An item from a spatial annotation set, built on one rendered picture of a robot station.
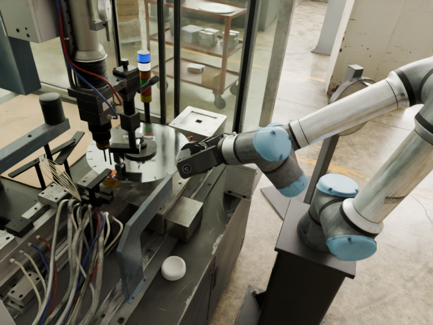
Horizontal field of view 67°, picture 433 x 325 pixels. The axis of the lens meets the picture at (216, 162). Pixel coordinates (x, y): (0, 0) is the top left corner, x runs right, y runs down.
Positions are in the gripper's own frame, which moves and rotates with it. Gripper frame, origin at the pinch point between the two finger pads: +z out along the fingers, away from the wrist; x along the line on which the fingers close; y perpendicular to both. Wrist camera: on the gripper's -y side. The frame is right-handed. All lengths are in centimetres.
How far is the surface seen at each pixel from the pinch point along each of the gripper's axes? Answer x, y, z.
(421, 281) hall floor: -126, 116, -10
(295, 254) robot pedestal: -41.1, 17.7, -14.9
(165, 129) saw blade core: 7.7, 14.2, 20.6
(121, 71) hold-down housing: 26.9, -8.3, -4.0
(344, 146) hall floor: -73, 215, 64
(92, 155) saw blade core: 9.5, -12.4, 24.2
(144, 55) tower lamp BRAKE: 34.4, 19.5, 23.3
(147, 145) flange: 5.8, 2.4, 16.3
